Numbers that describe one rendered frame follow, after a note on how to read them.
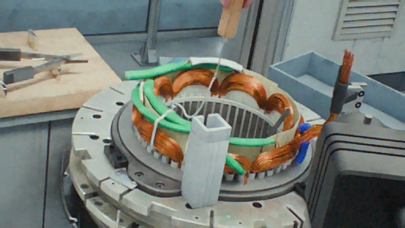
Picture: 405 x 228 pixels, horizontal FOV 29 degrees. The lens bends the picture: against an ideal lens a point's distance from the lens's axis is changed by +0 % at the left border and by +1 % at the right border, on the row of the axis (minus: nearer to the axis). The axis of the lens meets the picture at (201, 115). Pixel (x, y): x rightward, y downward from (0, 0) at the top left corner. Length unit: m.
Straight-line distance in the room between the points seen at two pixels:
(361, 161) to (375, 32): 3.15
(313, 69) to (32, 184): 0.47
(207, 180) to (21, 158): 0.36
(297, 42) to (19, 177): 2.29
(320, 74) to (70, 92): 0.42
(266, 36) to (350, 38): 2.08
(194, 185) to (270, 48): 0.60
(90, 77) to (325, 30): 2.32
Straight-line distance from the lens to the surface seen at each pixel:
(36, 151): 1.04
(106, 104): 0.92
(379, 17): 3.42
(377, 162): 0.30
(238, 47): 1.32
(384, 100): 1.18
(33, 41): 1.10
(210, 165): 0.74
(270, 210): 0.78
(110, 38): 3.42
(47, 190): 1.08
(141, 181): 0.78
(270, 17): 1.29
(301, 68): 1.22
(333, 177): 0.29
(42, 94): 0.99
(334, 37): 3.32
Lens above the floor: 1.54
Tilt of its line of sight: 29 degrees down
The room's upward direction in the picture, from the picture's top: 10 degrees clockwise
